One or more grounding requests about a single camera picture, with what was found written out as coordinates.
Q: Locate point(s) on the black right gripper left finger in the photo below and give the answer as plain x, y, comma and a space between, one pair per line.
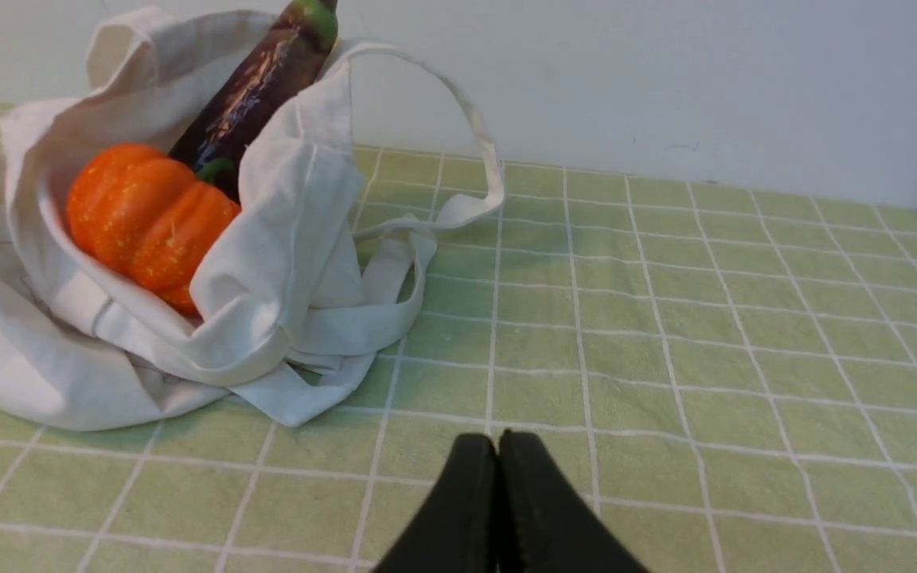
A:
452, 530

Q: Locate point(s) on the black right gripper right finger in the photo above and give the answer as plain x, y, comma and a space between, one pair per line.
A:
545, 525

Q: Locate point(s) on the orange pumpkin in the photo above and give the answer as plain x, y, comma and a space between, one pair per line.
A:
149, 217

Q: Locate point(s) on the green checkered tablecloth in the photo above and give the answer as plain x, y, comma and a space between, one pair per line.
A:
729, 377

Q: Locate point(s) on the white cloth bag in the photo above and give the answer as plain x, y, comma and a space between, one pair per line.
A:
295, 305

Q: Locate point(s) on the purple eggplant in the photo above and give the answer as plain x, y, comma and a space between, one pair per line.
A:
288, 59

